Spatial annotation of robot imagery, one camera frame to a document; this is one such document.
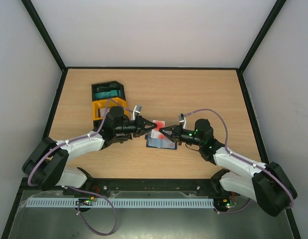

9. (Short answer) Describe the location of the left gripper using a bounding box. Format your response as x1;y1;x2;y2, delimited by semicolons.
115;116;157;138

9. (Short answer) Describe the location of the red circle card front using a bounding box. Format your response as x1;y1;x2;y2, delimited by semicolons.
150;120;165;139

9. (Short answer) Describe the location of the dark blue card holder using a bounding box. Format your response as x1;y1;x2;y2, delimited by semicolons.
145;131;177;150

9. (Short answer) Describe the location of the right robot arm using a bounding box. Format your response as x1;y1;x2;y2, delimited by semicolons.
159;119;298;217

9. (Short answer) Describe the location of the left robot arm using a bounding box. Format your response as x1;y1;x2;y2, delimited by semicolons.
22;106;157;191

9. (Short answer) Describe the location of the yellow card bin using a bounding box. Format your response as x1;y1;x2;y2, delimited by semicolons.
92;97;127;120

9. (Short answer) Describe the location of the black bin with red cards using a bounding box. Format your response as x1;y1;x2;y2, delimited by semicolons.
99;119;132;150

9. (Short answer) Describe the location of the black bin with teal cards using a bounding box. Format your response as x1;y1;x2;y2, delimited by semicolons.
91;81;126;101

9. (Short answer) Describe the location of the teal card stack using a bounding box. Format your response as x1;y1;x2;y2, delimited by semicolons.
94;90;120;100

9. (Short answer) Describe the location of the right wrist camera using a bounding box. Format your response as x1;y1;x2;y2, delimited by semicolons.
178;113;187;129

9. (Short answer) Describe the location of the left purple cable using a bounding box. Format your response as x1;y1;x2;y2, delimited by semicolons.
27;99;117;236

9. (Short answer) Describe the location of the purple cable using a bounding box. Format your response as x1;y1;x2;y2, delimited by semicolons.
27;99;117;236
185;108;295;215

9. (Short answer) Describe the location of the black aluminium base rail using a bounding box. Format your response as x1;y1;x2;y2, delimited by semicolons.
20;177;284;197

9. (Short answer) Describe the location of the white slotted cable duct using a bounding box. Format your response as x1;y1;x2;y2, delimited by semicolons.
25;198;214;209

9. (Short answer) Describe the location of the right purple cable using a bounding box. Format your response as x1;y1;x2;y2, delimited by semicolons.
185;108;295;215

